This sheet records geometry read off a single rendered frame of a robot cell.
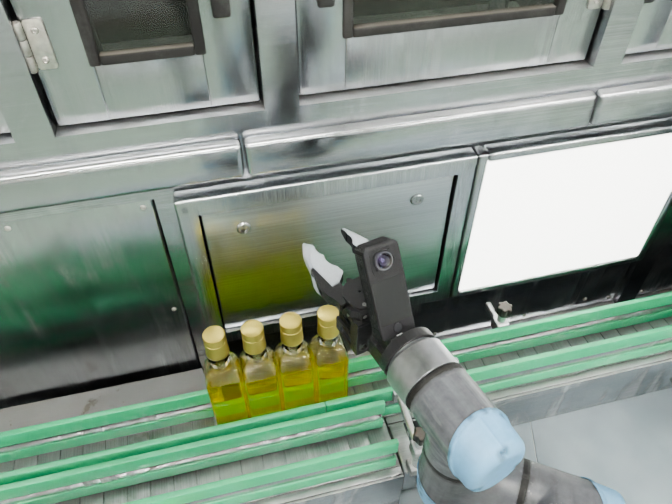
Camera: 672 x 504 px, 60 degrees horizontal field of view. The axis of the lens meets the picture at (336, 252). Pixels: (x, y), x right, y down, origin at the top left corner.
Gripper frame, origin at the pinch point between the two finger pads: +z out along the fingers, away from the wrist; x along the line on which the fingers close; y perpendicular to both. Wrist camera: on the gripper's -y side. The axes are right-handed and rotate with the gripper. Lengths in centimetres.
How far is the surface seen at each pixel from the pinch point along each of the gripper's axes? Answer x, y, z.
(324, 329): -1.2, 17.8, -0.9
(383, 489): 2, 48, -16
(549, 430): 41, 57, -19
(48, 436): -46, 38, 16
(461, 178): 27.3, 3.9, 5.5
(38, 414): -48, 44, 26
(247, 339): -12.5, 16.5, 2.1
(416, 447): 6.4, 34.9, -17.3
